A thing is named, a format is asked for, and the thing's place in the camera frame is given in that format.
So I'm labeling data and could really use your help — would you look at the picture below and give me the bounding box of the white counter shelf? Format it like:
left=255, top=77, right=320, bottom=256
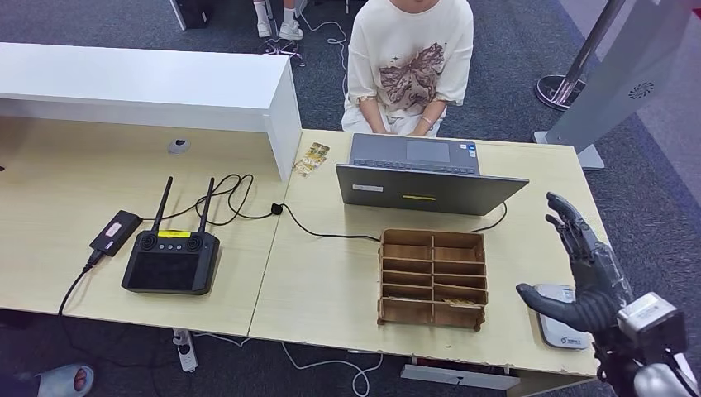
left=0, top=42, right=303, bottom=182

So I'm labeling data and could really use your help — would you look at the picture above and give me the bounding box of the black box with white panel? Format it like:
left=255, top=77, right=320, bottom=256
left=169, top=0, right=215, bottom=31

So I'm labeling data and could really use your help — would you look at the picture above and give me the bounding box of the grey kiosk stand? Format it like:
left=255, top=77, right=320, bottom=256
left=533, top=0, right=695, bottom=171

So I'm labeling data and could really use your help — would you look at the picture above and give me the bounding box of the grey white card reader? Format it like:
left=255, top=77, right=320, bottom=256
left=533, top=283, right=591, bottom=351

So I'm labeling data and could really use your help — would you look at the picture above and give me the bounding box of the white power strip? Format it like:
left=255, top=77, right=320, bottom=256
left=173, top=328, right=199, bottom=375

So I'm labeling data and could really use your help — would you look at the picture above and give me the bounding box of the black controller with antennas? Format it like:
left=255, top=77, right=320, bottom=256
left=121, top=176, right=221, bottom=297

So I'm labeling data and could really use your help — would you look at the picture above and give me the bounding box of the chrome stanchion post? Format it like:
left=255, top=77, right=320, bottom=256
left=535, top=0, right=628, bottom=112

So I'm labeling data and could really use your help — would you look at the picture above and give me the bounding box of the person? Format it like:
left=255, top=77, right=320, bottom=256
left=340, top=0, right=475, bottom=138

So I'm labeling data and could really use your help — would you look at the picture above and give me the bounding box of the thin white cable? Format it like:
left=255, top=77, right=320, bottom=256
left=301, top=13, right=351, bottom=100

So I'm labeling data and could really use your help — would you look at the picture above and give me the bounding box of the black power cable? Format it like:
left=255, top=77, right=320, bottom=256
left=57, top=251, right=105, bottom=319

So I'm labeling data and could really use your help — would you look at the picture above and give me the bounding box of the autumn print hotel card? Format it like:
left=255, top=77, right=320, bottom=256
left=293, top=155, right=322, bottom=178
left=305, top=142, right=331, bottom=165

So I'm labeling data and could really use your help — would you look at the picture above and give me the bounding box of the grey laptop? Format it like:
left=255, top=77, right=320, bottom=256
left=335, top=132, right=530, bottom=217

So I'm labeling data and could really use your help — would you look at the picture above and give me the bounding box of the pale slipper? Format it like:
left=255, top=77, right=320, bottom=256
left=35, top=364, right=95, bottom=397

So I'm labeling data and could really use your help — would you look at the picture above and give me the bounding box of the black star chair base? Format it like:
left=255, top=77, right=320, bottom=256
left=261, top=36, right=307, bottom=68

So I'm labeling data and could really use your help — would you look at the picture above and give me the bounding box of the black looped laptop cable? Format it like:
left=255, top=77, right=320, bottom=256
left=141, top=173, right=508, bottom=242

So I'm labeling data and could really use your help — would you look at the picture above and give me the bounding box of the black box with pink label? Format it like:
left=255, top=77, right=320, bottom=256
left=88, top=210, right=144, bottom=258

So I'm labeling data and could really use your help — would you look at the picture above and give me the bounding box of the white flat metal bar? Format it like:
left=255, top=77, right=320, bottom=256
left=400, top=364, right=522, bottom=391

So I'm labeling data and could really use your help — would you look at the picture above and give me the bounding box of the white floor cable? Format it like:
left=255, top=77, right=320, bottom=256
left=193, top=331, right=384, bottom=397

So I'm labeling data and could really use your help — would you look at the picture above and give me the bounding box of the wooden card organizer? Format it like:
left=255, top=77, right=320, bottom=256
left=376, top=228, right=489, bottom=332

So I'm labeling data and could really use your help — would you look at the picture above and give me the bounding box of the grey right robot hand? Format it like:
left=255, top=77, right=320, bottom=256
left=515, top=191, right=635, bottom=328

